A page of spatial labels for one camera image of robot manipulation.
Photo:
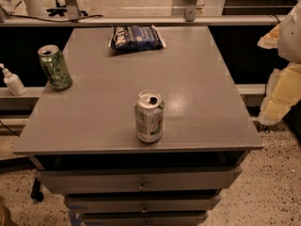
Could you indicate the grey drawer cabinet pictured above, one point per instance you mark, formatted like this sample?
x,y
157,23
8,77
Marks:
x,y
83,139

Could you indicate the black caster wheel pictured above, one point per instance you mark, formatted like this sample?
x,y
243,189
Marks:
x,y
36,194

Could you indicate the silver 7up can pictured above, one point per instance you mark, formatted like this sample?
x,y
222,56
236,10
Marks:
x,y
149,115

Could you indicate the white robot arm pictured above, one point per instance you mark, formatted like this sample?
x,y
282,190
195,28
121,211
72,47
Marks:
x,y
289,40

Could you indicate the green soda can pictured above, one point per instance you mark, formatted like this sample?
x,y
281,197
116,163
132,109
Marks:
x,y
54,66

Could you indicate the black office chair base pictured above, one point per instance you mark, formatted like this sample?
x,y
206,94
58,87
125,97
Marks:
x,y
61,10

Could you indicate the grey metal post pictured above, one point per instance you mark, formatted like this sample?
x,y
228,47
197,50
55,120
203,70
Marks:
x,y
190,10
73,9

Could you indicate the white pump bottle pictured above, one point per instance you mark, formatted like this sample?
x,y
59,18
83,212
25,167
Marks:
x,y
13,82

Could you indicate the blue chip bag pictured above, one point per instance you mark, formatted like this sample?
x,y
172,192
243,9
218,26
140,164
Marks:
x,y
136,38

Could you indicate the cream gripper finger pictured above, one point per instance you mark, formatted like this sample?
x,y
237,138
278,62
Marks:
x,y
269,40
282,93

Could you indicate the grey metal post right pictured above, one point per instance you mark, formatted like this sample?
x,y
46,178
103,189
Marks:
x,y
190,10

